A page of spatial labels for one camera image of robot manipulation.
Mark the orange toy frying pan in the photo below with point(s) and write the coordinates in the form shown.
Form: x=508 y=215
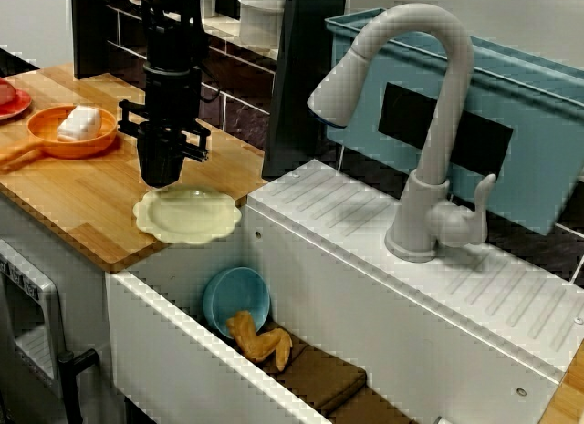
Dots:
x=91 y=146

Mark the red round toy food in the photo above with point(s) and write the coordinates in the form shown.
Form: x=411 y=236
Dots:
x=5 y=93

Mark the red plate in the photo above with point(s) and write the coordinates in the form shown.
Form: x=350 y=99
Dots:
x=20 y=105

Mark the short wooden countertop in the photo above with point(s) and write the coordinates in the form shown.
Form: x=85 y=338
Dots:
x=570 y=396

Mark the white toy sink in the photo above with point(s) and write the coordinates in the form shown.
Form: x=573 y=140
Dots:
x=365 y=282

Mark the white jar with print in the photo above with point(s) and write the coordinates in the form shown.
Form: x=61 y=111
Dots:
x=211 y=0

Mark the light blue bowl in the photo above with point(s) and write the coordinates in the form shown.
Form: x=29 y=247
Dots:
x=237 y=292

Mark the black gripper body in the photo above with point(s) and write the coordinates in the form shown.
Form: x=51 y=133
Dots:
x=171 y=100

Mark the cream scalloped plate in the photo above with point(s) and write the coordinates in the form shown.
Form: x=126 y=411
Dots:
x=191 y=219

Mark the grey toy dishwasher front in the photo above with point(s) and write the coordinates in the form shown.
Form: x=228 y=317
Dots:
x=27 y=305

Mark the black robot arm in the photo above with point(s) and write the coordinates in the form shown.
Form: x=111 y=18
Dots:
x=173 y=36

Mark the long wooden countertop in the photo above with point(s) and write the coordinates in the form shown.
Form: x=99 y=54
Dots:
x=114 y=237

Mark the black upright post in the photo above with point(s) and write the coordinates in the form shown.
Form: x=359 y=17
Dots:
x=301 y=100

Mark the teal plastic bin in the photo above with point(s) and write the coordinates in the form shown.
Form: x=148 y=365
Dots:
x=524 y=168

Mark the white toy kitchen cabinet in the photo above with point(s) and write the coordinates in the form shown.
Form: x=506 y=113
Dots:
x=86 y=278

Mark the grey toy faucet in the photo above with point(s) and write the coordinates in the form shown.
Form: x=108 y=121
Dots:
x=420 y=205

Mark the brown toy chicken piece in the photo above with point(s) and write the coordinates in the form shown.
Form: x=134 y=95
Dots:
x=255 y=344

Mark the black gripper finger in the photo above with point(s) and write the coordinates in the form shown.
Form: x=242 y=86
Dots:
x=172 y=162
x=151 y=162

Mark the plain white jar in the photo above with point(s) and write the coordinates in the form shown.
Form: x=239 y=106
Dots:
x=260 y=23

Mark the brown sponge mat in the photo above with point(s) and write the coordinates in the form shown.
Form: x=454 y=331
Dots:
x=319 y=378

